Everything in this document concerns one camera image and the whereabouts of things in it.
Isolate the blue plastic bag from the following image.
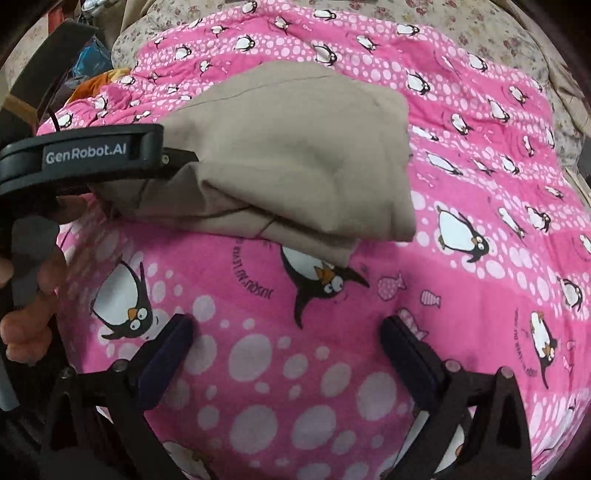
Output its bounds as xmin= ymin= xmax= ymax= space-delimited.
xmin=70 ymin=37 xmax=113 ymax=78

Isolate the person's left hand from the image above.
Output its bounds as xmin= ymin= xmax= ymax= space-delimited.
xmin=1 ymin=196 xmax=87 ymax=365

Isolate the beige jacket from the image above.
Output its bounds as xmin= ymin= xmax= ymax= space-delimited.
xmin=94 ymin=61 xmax=417 ymax=266

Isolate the orange cloth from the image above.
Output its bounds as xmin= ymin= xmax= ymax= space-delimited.
xmin=66 ymin=68 xmax=130 ymax=104

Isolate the pink penguin print quilt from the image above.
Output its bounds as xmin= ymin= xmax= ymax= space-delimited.
xmin=57 ymin=1 xmax=590 ymax=479

